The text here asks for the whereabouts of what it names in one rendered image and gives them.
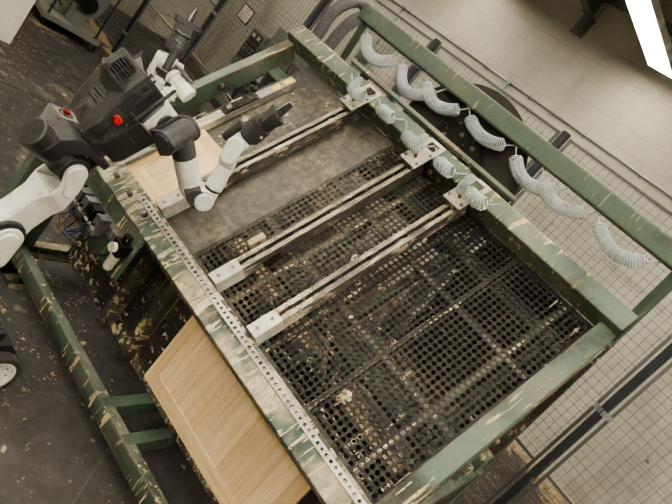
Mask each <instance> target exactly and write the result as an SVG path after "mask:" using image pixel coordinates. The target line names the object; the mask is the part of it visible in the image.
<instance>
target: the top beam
mask: <svg viewBox="0 0 672 504"><path fill-rule="evenodd" d="M288 38H289V39H290V40H291V41H292V42H293V43H294V45H295V52H296V53H297V54H298V55H299V56H300V57H301V58H302V59H303V60H305V61H306V62H307V63H308V64H309V65H310V66H311V67H312V68H313V69H314V70H315V71H317V72H318V73H319V74H320V75H321V76H322V77H323V78H324V79H325V80H326V81H327V82H329V83H330V84H331V85H332V86H333V87H334V88H335V89H336V90H337V91H338V92H339V93H341V94H342V95H343V96H345V95H347V94H348V92H347V89H346V87H347V85H348V84H349V83H351V73H353V80H354V81H355V79H356V77H358V76H359V77H361V76H360V74H359V73H358V72H357V71H356V70H354V69H353V68H352V67H351V66H350V65H349V64H348V63H346V62H345V61H344V60H343V59H342V58H341V57H339V56H338V55H337V54H336V53H335V52H334V51H333V50H331V49H330V48H329V47H328V46H327V45H326V44H325V43H323V42H322V41H321V40H320V39H319V38H318V37H317V36H315V35H314V34H313V33H312V32H311V31H310V30H308V29H307V28H306V27H305V26H304V25H301V26H298V27H296V28H294V29H291V30H289V31H288ZM354 81H353V82H354ZM379 99H380V104H386V105H387V106H388V107H389V108H390V109H391V110H393V111H395V113H396V118H399V119H405V121H407V131H412V132H413V133H414V135H415V136H416V137H417V138H418V137H419V136H421V134H423V133H425V134H427V133H426V132H425V131H424V130H423V129H422V128H421V127H420V126H419V125H418V124H416V123H415V122H414V121H413V120H412V119H411V118H410V117H408V116H407V115H406V114H405V113H404V112H403V111H402V110H400V109H399V108H398V107H397V106H396V105H395V104H393V103H392V102H391V101H390V100H389V99H388V98H387V97H385V96H384V95H383V94H382V96H380V97H379ZM378 106H379V103H378V98H376V99H374V100H372V101H370V102H368V103H366V104H364V105H362V106H361V107H362V109H361V113H362V114H364V115H365V116H366V117H367V118H368V119H369V120H370V121H371V122H372V123H373V124H374V125H376V126H377V127H378V128H379V129H380V130H381V131H382V132H383V133H384V134H385V135H386V136H388V137H389V138H390V139H391V140H392V141H393V142H394V143H395V144H396V145H397V146H398V147H400V148H401V149H402V150H403V151H404V152H406V151H408V150H409V149H407V147H405V146H404V144H403V142H402V141H401V138H400V136H401V134H402V133H404V132H405V121H402V120H395V121H394V122H393V123H391V124H387V123H385V122H384V121H382V120H381V119H380V118H379V117H378V116H377V114H376V113H375V110H376V108H377V107H378ZM419 138H420V137H419ZM438 156H439V157H445V158H446V159H447V160H448V161H449V162H450V163H451V164H453V165H455V170H456V171H455V172H458V173H467V175H469V174H471V175H474V174H473V173H471V171H470V170H469V169H468V168H467V167H466V166H465V165H464V164H462V163H461V162H460V161H459V160H458V159H457V158H456V157H454V156H453V155H452V154H451V153H450V152H449V151H447V150H446V151H445V152H443V153H441V154H440V155H438ZM436 158H437V156H436V157H434V158H433V159H431V160H429V161H428V162H426V163H424V165H423V169H424V170H425V171H426V172H427V173H428V174H429V175H430V176H431V177H432V178H433V179H434V180H436V181H437V182H438V183H439V184H440V185H441V186H442V187H443V188H444V189H445V190H446V191H448V192H449V191H451V190H452V189H454V188H455V187H456V186H457V185H458V184H459V183H460V181H462V179H463V180H464V178H465V176H467V175H460V174H455V175H454V176H453V177H452V178H446V177H443V175H441V174H440V173H438V171H437V170H436V169H435V168H434V166H433V162H434V161H435V159H436ZM465 179H466V178H465ZM464 181H465V180H464ZM483 196H486V197H487V201H488V204H498V203H501V205H493V206H487V208H486V210H482V211H479V210H476V209H475V208H473V207H472V206H470V204H469V205H467V208H466V209H467V210H468V211H469V212H471V213H472V214H473V215H474V216H475V217H476V218H477V219H478V220H479V221H480V222H481V223H483V224H484V225H485V226H486V227H487V228H488V229H489V230H490V231H491V232H492V233H493V234H495V235H496V236H497V237H498V238H499V239H500V240H501V241H502V242H503V243H504V244H505V245H507V246H508V247H509V248H510V249H511V250H512V251H513V252H514V253H515V254H516V255H517V256H519V257H520V258H521V259H522V260H523V261H524V262H525V263H526V264H527V265H528V266H529V267H531V268H532V269H533V270H534V271H535V272H536V273H537V274H538V275H539V276H540V277H541V278H543V279H544V280H545V281H546V282H547V283H548V284H549V285H550V286H551V287H552V288H553V289H555V290H556V291H557V292H558V293H559V294H560V295H561V296H562V297H563V298H564V299H566V300H567V301H568V302H569V303H570V304H571V305H572V306H573V307H574V308H575V309H576V310H578V311H579V312H580V313H581V314H582V315H583V316H584V317H585V318H586V319H587V320H588V321H590V322H591V323H592V324H593V325H594V326H595V325H596V324H597V323H598V322H599V323H601V322H602V323H603V324H604V325H605V326H606V327H608V328H609V329H610V330H611V331H612V332H613V333H614V334H615V335H616V336H615V337H616V338H615V339H614V340H613V341H616V340H617V339H618V338H619V337H620V336H622V335H623V334H624V333H625V332H626V331H628V330H629V329H630V328H631V326H632V325H633V324H634V323H635V322H636V321H637V320H638V316H637V315H636V314H635V313H634V312H632V311H631V310H630V309H629V308H628V307H627V306H626V305H624V304H623V303H622V302H621V301H620V300H619V299H617V298H616V297H615V296H614V295H613V294H612V293H611V292H609V291H608V290H607V289H606V288H605V287H604V286H603V285H601V284H600V283H599V282H598V281H597V280H596V279H595V278H593V277H592V276H591V275H590V274H589V273H588V272H586V271H585V270H584V269H583V268H582V267H581V266H580V265H578V264H577V263H576V262H575V261H574V260H573V259H572V258H570V257H569V256H568V255H567V254H566V253H565V252H563V251H562V250H561V249H560V248H559V247H558V246H557V245H555V244H554V243H553V242H552V241H551V240H550V239H549V238H547V237H546V236H545V235H544V234H543V233H542V232H541V231H539V230H538V229H537V228H536V227H535V226H534V225H532V224H531V223H530V222H529V221H528V220H527V219H526V218H524V217H523V216H522V215H521V214H520V213H519V212H518V211H516V210H515V209H514V208H513V207H512V206H511V205H509V204H508V203H507V202H506V201H505V200H504V199H503V198H501V197H500V196H499V195H498V194H497V193H496V192H495V191H493V190H491V191H489V192H488V193H486V194H485V195H483ZM613 341H612V342H613Z"/></svg>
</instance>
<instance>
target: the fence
mask: <svg viewBox="0 0 672 504"><path fill-rule="evenodd" d="M289 78H291V79H292V80H293V82H291V83H289V84H287V85H285V84H284V83H283V81H285V80H287V79H289ZM277 84H280V85H281V86H282V87H280V88H278V89H276V90H273V89H272V88H271V87H272V86H275V85H277ZM294 88H297V81H296V80H295V79H294V78H293V77H292V76H290V77H288V78H286V79H284V80H282V81H280V82H277V83H275V84H273V85H271V86H269V87H267V88H265V89H263V90H260V91H258V92H256V94H257V95H258V96H259V97H260V99H258V100H256V101H253V102H251V103H249V104H247V105H245V106H243V107H241V108H239V109H237V110H234V111H232V112H230V113H228V114H226V115H225V114H224V113H223V112H222V111H221V110H218V111H216V112H214V113H211V114H209V115H207V116H205V117H203V118H201V119H199V120H196V122H197V123H198V125H199V127H200V131H201V130H203V129H204V130H205V131H207V130H209V129H211V128H213V127H215V126H217V125H219V124H221V123H223V122H225V121H228V120H230V119H232V118H234V117H236V116H238V115H240V114H242V113H244V112H246V111H248V110H251V109H253V108H255V107H257V106H259V105H261V104H263V103H265V102H267V101H269V100H271V99H274V98H276V97H278V96H280V95H282V94H284V93H286V92H288V91H290V90H292V89H294ZM157 151H158V150H157V148H151V147H147V148H145V149H143V150H141V151H139V152H138V153H136V154H134V155H132V156H130V157H128V158H127V159H125V160H123V162H124V163H125V164H126V166H127V165H129V164H131V163H134V162H136V161H138V160H140V159H142V158H144V157H146V156H148V155H150V154H152V153H155V152H157Z"/></svg>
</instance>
